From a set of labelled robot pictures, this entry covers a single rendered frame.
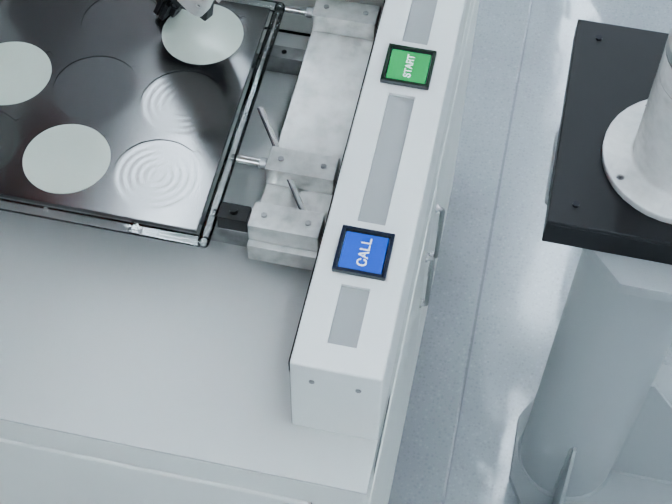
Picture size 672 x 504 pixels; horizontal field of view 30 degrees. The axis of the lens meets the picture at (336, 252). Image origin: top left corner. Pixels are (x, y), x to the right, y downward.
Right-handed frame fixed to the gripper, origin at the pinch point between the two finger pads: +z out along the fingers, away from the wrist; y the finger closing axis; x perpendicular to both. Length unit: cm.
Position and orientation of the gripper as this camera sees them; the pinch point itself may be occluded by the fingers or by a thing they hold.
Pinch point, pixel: (169, 2)
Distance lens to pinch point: 158.7
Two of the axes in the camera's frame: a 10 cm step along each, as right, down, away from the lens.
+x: -6.3, 6.5, -4.3
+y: -7.0, -7.1, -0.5
